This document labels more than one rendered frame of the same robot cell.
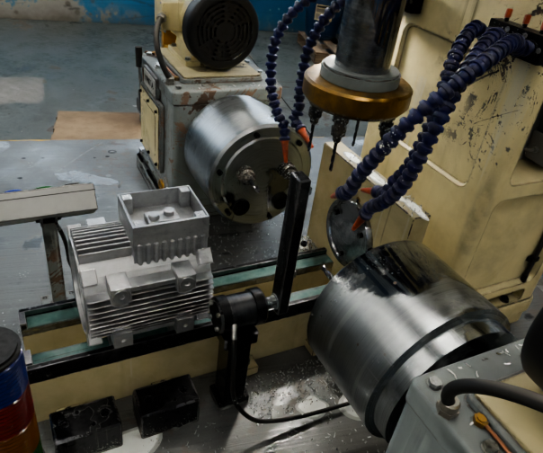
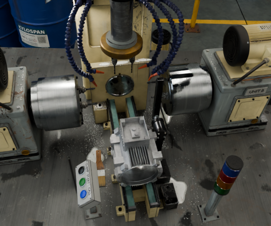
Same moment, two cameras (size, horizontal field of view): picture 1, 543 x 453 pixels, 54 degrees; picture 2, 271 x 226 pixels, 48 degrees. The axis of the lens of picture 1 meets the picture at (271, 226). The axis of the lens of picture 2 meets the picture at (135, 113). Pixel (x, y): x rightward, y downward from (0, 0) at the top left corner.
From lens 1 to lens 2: 1.13 m
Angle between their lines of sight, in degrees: 54
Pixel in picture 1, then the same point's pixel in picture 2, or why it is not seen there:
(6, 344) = (233, 157)
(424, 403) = (229, 89)
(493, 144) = (147, 25)
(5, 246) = not seen: outside the picture
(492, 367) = (220, 72)
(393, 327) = (199, 86)
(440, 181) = not seen: hidden behind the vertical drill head
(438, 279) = (187, 68)
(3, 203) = (94, 196)
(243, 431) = (170, 152)
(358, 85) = (135, 42)
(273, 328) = not seen: hidden behind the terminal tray
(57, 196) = (92, 175)
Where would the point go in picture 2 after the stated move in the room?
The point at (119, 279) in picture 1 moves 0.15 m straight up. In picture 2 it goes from (156, 154) to (160, 131)
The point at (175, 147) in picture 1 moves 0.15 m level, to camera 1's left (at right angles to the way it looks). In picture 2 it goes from (30, 130) to (10, 157)
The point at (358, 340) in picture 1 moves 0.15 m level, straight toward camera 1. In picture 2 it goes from (194, 97) to (224, 111)
